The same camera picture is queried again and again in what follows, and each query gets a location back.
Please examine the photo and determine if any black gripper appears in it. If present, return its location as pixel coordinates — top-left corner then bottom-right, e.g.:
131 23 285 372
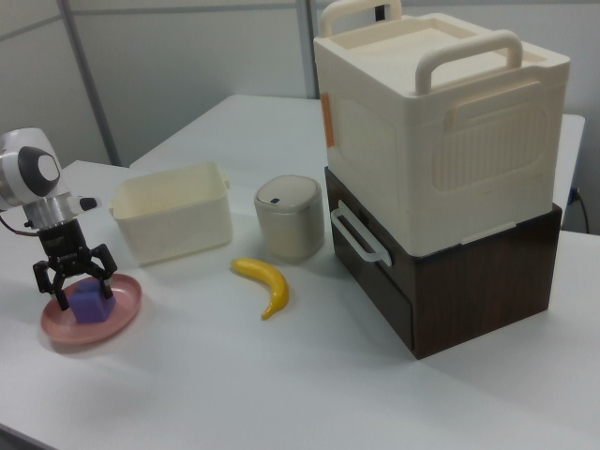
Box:
32 218 117 312

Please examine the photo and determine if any purple cube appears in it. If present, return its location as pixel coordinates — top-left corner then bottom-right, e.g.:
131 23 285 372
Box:
68 279 117 324

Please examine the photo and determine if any pink plate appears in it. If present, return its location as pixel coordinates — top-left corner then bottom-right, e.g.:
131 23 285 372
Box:
40 273 143 347

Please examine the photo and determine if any cream open plastic bin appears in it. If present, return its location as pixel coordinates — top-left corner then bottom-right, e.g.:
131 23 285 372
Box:
110 161 234 268

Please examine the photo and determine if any yellow banana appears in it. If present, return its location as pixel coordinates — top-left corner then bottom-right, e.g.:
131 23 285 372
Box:
230 256 291 322

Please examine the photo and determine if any small beige lidded trash can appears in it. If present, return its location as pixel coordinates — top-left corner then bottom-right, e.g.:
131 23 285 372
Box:
253 174 325 263

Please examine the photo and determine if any orange tape strip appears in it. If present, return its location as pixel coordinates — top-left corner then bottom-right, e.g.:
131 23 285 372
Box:
322 92 338 147

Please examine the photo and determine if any dark brown wooden drawer box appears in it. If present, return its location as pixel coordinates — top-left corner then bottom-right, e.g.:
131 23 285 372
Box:
323 166 563 361

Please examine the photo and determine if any thin gripper cable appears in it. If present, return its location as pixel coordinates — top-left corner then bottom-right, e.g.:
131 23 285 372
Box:
0 209 39 237

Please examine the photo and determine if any grey partition post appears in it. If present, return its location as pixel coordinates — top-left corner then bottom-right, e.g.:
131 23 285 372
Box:
55 0 124 166

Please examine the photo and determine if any translucent white drawer handle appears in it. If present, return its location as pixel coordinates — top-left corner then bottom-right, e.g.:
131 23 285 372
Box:
329 201 393 266

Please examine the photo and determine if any cream storage box with handles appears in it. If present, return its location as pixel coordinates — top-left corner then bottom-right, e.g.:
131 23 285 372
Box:
312 0 572 257

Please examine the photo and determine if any dark wall cable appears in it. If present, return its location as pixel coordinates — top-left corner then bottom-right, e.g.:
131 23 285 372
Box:
567 186 591 233

